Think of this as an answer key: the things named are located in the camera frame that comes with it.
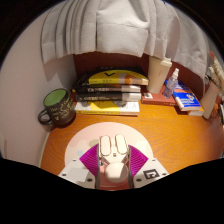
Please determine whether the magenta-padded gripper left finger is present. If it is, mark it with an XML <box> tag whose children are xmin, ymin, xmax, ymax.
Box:
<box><xmin>58</xmin><ymin>143</ymin><xmax>102</xmax><ymax>190</ymax></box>

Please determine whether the white computer mouse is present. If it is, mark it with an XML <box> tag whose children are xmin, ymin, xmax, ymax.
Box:
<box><xmin>98</xmin><ymin>134</ymin><xmax>130</xmax><ymax>184</ymax></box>

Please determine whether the cream tumbler with lid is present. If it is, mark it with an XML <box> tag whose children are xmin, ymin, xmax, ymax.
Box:
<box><xmin>146</xmin><ymin>55</ymin><xmax>173</xmax><ymax>95</ymax></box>

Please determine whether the clear spray bottle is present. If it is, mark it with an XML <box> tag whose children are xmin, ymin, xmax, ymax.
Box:
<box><xmin>162</xmin><ymin>67</ymin><xmax>180</xmax><ymax>99</ymax></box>

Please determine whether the dark red book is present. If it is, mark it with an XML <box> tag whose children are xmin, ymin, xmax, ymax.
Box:
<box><xmin>141</xmin><ymin>85</ymin><xmax>178</xmax><ymax>107</ymax></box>

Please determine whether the yellow and black book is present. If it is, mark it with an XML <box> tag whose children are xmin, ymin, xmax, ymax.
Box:
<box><xmin>88</xmin><ymin>68</ymin><xmax>150</xmax><ymax>87</ymax></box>

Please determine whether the dark mug with green inside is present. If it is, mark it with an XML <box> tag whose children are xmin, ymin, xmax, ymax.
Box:
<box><xmin>37</xmin><ymin>87</ymin><xmax>77</xmax><ymax>128</ymax></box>

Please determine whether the white curtain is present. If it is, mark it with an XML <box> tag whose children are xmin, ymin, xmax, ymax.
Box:
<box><xmin>40</xmin><ymin>0</ymin><xmax>209</xmax><ymax>79</ymax></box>

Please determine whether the blue paperback book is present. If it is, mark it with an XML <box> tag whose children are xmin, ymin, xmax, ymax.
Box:
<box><xmin>164</xmin><ymin>79</ymin><xmax>203</xmax><ymax>112</ymax></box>

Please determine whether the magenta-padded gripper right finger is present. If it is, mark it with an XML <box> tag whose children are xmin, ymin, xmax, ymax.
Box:
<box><xmin>127</xmin><ymin>144</ymin><xmax>170</xmax><ymax>190</ymax></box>

